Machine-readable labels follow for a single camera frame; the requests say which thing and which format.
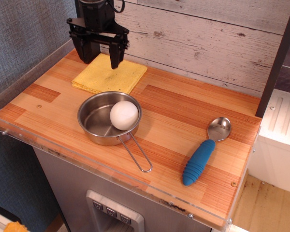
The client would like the dark left post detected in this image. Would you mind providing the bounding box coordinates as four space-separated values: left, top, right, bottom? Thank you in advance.
74 0 81 17

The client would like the black cable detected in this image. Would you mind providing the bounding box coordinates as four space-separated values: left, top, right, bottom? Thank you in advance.
106 0 125 14

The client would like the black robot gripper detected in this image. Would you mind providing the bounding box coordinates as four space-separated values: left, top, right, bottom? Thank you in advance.
67 0 129 69

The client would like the yellow object bottom left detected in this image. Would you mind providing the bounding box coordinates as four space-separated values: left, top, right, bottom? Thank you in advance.
3 222 29 232

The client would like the dark post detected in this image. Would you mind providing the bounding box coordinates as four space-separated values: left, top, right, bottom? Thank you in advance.
255 17 290 118
74 0 81 17

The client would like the blue handled metal spoon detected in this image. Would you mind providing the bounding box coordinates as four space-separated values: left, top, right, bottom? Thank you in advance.
182 117 232 186

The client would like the silver dispenser panel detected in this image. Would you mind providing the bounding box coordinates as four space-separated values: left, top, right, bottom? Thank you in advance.
86 189 145 232

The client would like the small steel saucepan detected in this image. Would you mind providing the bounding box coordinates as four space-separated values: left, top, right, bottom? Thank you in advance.
77 91 153 173

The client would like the yellow cloth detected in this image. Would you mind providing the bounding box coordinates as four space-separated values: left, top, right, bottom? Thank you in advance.
72 54 147 94

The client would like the white ball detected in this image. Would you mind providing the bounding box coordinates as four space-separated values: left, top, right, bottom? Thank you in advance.
110 101 139 131

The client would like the clear acrylic edge guard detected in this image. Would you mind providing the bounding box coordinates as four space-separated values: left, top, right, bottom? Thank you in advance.
0 112 236 231

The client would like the dark right post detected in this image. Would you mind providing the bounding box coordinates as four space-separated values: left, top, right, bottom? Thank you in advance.
255 17 290 118

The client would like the grey toy fridge cabinet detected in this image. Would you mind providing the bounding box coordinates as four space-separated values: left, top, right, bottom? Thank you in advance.
34 148 211 232

